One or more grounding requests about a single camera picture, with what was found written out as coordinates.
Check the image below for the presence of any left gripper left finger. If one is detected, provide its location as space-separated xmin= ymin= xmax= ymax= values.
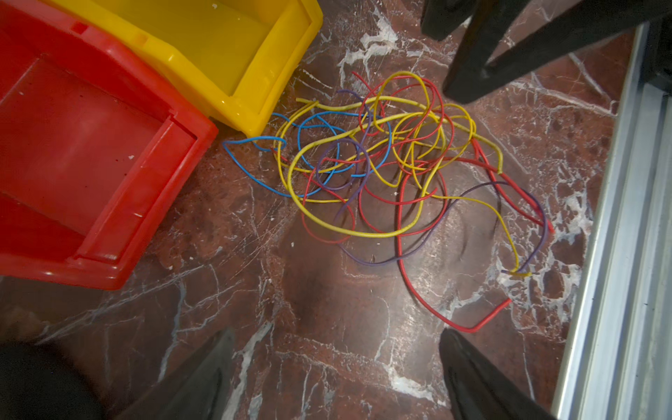
xmin=117 ymin=328 xmax=235 ymax=419

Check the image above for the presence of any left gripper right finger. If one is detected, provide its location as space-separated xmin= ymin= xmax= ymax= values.
xmin=439 ymin=329 xmax=553 ymax=419

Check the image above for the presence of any red plastic bin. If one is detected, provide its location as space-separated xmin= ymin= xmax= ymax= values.
xmin=1 ymin=1 xmax=218 ymax=290

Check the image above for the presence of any aluminium front rail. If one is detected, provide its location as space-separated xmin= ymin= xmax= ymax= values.
xmin=552 ymin=24 xmax=671 ymax=419

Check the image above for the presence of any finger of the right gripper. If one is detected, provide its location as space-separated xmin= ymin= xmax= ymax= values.
xmin=442 ymin=0 xmax=671 ymax=104
xmin=420 ymin=0 xmax=479 ymax=41

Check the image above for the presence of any yellow plastic bin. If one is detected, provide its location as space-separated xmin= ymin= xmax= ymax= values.
xmin=50 ymin=0 xmax=323 ymax=138

